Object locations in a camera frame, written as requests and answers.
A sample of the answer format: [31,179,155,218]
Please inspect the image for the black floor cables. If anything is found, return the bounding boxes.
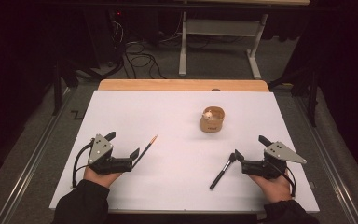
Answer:
[122,40,168,80]

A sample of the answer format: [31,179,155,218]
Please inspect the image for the tan round brush holder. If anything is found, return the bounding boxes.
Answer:
[199,105,226,133]

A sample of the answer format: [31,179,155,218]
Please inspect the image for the wooden table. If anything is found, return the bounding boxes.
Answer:
[97,78,270,93]

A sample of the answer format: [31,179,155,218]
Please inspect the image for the white metal desk frame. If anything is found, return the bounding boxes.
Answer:
[173,0,311,80]

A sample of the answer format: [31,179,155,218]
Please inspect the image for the right hand-held gripper black cable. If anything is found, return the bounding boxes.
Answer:
[283,166,297,199]

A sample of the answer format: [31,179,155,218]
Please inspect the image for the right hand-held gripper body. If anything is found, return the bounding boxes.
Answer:
[241,141,308,180]

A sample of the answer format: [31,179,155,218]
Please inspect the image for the black equipment box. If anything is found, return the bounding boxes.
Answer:
[83,8,129,68]

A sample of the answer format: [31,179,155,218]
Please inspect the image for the hand-held gripper black cable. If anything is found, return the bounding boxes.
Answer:
[72,139,95,189]
[283,166,297,199]

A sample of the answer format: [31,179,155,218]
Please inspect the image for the black metal stand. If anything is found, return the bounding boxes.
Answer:
[51,59,80,116]
[268,66,321,128]

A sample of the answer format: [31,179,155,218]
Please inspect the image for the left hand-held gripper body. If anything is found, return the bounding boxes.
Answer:
[88,133,134,175]

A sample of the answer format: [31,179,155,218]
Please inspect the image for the person's right hand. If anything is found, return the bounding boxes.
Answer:
[249,169,294,204]

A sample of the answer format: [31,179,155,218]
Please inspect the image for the person's left hand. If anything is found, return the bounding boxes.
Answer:
[83,166,124,189]

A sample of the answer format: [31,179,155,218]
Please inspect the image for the white board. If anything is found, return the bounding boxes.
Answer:
[48,90,321,214]

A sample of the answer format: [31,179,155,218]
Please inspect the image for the metal floor rail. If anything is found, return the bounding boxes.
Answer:
[0,87,77,224]
[292,92,358,224]

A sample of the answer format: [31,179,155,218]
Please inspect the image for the left hand-held gripper black cable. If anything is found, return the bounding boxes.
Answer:
[72,139,95,189]

